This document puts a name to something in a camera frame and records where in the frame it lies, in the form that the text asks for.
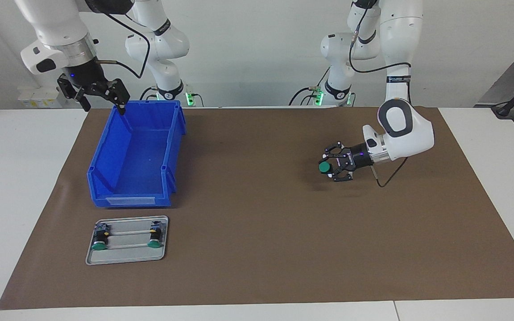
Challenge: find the blue plastic storage bin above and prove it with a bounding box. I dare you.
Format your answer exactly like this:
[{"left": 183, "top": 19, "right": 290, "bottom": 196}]
[{"left": 87, "top": 100, "right": 187, "bottom": 209}]

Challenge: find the brown table mat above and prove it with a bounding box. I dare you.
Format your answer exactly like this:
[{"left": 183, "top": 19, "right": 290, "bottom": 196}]
[{"left": 0, "top": 106, "right": 514, "bottom": 310}]

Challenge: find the silver metal tray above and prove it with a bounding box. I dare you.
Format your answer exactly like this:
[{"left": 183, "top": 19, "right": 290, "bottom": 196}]
[{"left": 85, "top": 215, "right": 169, "bottom": 266}]

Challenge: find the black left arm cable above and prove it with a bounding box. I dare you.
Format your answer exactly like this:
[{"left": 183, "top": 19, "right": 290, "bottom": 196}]
[{"left": 348, "top": 0, "right": 414, "bottom": 188}]

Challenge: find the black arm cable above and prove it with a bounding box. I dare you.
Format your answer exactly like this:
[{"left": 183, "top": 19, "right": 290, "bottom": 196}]
[
  {"left": 348, "top": 0, "right": 414, "bottom": 188},
  {"left": 94, "top": 0, "right": 151, "bottom": 80}
]

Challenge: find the white wall box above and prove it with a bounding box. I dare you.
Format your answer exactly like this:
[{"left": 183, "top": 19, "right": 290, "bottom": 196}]
[{"left": 17, "top": 86, "right": 66, "bottom": 109}]

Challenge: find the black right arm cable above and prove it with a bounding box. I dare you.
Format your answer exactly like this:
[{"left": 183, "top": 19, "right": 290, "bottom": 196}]
[{"left": 94, "top": 0, "right": 151, "bottom": 80}]

